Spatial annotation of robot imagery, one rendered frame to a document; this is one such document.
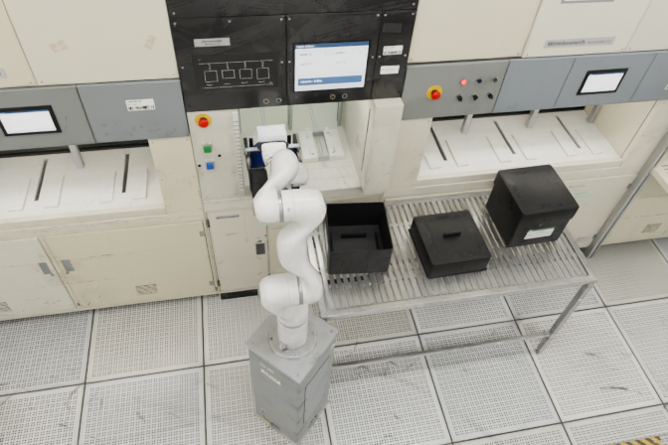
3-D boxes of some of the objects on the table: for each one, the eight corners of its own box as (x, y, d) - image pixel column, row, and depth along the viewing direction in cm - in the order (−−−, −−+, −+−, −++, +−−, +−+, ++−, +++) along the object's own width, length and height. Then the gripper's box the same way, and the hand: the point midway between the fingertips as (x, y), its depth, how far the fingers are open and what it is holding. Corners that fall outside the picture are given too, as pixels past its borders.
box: (506, 248, 256) (523, 215, 237) (482, 205, 275) (497, 170, 256) (560, 240, 261) (581, 207, 243) (533, 198, 280) (551, 163, 261)
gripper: (296, 155, 214) (290, 125, 226) (254, 159, 212) (250, 129, 224) (296, 169, 220) (290, 139, 232) (255, 172, 217) (251, 142, 229)
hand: (271, 137), depth 227 cm, fingers closed on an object, 3 cm apart
